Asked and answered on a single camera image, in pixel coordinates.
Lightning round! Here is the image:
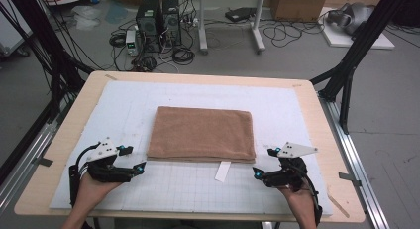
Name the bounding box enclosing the loose black floor cable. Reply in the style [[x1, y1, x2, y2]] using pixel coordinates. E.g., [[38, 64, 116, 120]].
[[263, 20, 325, 49]]

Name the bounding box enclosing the black flat device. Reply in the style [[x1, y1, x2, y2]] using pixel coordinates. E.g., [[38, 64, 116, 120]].
[[225, 7, 257, 24]]

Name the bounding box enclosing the white tape strip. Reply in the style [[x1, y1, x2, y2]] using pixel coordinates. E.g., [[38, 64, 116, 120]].
[[214, 160, 232, 183]]

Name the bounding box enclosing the white floor board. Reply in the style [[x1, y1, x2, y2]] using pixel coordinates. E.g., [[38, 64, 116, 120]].
[[318, 6, 395, 50]]

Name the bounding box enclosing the thin wooden strip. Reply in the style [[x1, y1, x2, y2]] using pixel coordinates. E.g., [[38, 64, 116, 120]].
[[326, 185, 351, 218]]

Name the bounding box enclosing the slim black computer tower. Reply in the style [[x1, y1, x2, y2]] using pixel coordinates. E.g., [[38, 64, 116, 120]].
[[161, 0, 182, 47]]

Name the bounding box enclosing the large cardboard box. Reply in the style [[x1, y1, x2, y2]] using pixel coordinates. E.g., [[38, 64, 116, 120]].
[[270, 0, 330, 23]]

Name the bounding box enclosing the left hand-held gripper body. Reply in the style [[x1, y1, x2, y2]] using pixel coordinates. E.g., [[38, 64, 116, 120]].
[[85, 137, 137, 183]]

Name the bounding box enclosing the aluminium rail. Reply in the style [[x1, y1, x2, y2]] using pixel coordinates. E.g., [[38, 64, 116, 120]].
[[318, 93, 390, 229], [0, 99, 80, 217]]

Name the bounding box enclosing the white foam mat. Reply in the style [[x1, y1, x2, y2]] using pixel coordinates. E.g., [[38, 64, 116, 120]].
[[49, 79, 334, 217]]

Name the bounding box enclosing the small coiled black cable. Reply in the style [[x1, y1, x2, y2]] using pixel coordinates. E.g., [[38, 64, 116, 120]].
[[108, 32, 127, 48]]

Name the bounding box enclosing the person's left hand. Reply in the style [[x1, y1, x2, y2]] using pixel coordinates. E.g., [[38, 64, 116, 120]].
[[73, 172, 124, 211]]

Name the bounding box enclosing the tan terry towel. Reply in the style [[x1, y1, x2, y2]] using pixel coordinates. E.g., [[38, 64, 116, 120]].
[[146, 105, 257, 165]]

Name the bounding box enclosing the white table stand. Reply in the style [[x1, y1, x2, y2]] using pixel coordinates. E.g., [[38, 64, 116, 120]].
[[197, 0, 266, 55]]

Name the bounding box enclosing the dark tape piece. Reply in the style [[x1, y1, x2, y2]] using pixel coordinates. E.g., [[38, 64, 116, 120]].
[[34, 156, 53, 168]]

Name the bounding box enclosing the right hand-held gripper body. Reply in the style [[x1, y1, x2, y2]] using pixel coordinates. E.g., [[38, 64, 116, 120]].
[[262, 142, 319, 192]]

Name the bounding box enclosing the person's right hand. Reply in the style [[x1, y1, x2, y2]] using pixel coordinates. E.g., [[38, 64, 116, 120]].
[[278, 183, 319, 221]]

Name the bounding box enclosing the black metal frame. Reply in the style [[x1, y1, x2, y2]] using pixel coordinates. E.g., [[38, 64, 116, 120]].
[[310, 0, 420, 135], [0, 0, 95, 124]]

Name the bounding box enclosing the grey bag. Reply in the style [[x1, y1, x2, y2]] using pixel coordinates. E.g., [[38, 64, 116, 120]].
[[326, 2, 375, 35]]

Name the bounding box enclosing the white power supply unit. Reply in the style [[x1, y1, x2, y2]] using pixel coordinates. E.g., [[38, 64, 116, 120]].
[[125, 30, 138, 57]]

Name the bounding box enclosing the grey tape piece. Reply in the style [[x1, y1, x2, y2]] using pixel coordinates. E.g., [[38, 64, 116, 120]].
[[338, 172, 363, 187]]

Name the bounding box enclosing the large black computer tower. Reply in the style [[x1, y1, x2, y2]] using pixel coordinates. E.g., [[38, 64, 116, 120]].
[[136, 0, 163, 54]]

